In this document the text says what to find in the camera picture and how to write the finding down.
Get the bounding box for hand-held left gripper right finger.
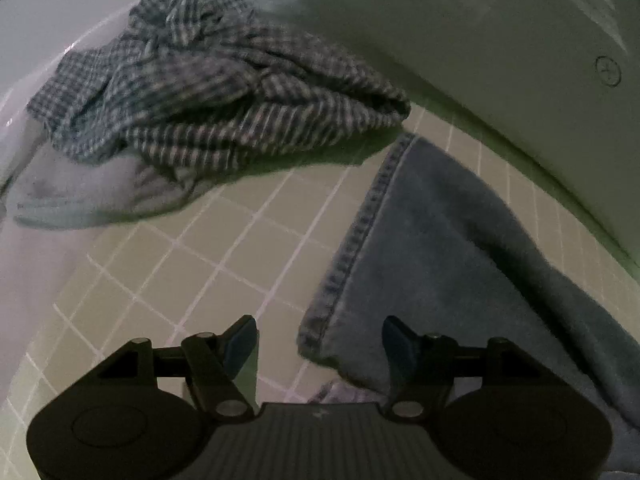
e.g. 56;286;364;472
381;316;543;420

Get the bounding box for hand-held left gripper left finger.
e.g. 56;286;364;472
97;315;259;421

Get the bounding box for blue denim jeans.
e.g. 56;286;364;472
296;132;640;476

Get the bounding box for light blue garment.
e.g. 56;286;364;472
12;152;203;232

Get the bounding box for white cloth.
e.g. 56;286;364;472
0;157;108;361

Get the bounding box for blue white checkered shirt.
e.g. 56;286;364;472
26;0;412;196

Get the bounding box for white container wall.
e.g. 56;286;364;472
292;0;640;283

